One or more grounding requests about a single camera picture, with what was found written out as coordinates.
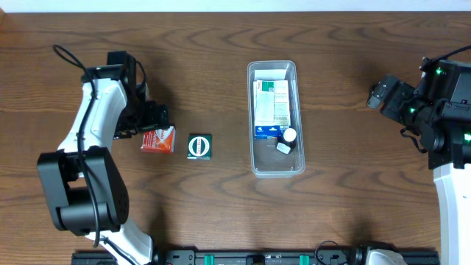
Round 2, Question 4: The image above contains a red Panadol box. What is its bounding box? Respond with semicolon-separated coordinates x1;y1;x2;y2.
141;126;176;153

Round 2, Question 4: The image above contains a green round-logo box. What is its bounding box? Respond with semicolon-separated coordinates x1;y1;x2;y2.
187;135;212;160

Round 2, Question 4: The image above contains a blue Kool Fever box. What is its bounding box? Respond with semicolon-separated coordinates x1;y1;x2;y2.
254;80;291;139

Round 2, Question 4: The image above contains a white green medicine box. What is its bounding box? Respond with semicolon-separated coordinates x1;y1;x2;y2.
253;80;275;126

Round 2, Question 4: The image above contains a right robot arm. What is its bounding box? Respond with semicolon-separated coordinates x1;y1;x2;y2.
366;56;470;264

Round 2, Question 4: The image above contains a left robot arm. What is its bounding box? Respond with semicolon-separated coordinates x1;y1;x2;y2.
37;62;170;264

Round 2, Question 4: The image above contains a clear plastic container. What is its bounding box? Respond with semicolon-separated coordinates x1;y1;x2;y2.
247;60;305;178

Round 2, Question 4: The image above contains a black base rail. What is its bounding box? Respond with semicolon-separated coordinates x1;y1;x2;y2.
71;241;442;265

